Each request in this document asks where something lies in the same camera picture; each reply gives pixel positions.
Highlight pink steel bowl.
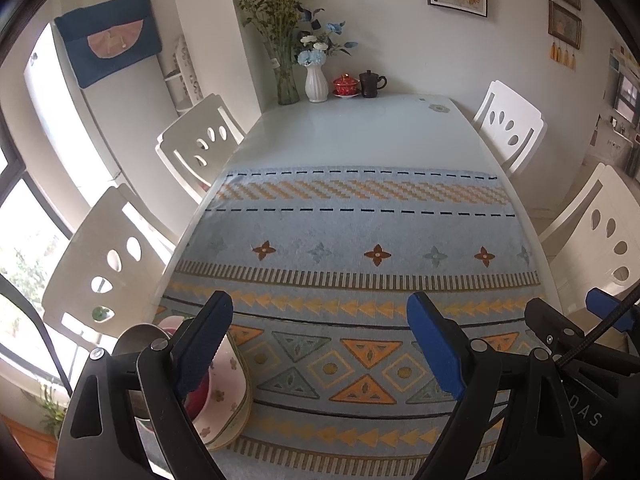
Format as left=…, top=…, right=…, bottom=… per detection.
left=182, top=380, right=213, bottom=413

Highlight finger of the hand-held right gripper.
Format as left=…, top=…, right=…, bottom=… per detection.
left=585, top=287, right=640, bottom=333
left=524, top=297, right=586, bottom=361

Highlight patterned table mat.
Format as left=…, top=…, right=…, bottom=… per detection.
left=135, top=165, right=551, bottom=480

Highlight green potted plant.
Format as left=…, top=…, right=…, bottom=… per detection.
left=37, top=380, right=68, bottom=441

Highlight yellow tassel ornament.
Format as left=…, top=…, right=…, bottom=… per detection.
left=550, top=42, right=576, bottom=68

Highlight dark brown mug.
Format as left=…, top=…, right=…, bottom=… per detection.
left=359, top=70, right=388, bottom=98

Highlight white refrigerator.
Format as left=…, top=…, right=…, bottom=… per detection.
left=24, top=22, right=178, bottom=196

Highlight glass vase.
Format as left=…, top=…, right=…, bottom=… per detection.
left=276, top=57, right=301, bottom=106

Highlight blue and white flowers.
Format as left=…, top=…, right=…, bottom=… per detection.
left=295, top=2, right=358, bottom=67

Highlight wall shelf unit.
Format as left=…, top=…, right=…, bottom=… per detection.
left=582, top=42, right=640, bottom=181

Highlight white dining chair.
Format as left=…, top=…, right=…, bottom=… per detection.
left=537, top=162, right=640, bottom=321
left=472, top=80, right=548, bottom=178
left=41, top=183, right=176, bottom=361
left=155, top=92, right=246, bottom=206

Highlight black braided cable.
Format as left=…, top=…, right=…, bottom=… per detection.
left=552, top=292, right=640, bottom=366

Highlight blue cloth cover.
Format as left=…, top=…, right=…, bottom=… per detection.
left=54, top=0, right=163, bottom=91

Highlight dried yellow flower bouquet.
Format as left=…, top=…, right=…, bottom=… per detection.
left=235, top=0, right=303, bottom=68

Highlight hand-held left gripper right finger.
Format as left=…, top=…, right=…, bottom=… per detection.
left=407, top=291, right=583, bottom=480

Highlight small octagonal floral plate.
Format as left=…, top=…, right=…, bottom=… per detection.
left=200, top=332, right=248, bottom=426

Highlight white shelf rack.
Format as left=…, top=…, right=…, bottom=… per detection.
left=162, top=35, right=206, bottom=113

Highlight white ribbed vase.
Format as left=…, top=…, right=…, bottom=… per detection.
left=305, top=62, right=329, bottom=103

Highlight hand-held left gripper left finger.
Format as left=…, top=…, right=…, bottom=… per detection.
left=55, top=291, right=234, bottom=480

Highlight dark framed window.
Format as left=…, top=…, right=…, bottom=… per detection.
left=0, top=145, right=76, bottom=411

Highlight pink ceramic bowl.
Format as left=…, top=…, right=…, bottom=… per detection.
left=150, top=315, right=221, bottom=423

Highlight red lidded teacup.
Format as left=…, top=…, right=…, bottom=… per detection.
left=332, top=73, right=360, bottom=97

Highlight blue steel bowl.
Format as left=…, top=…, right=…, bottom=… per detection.
left=119, top=324, right=173, bottom=361

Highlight large octagonal tree-print plate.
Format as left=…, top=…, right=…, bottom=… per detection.
left=192, top=360, right=251, bottom=443

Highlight round leaf-print plate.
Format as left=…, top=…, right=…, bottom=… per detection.
left=202, top=345, right=253, bottom=451

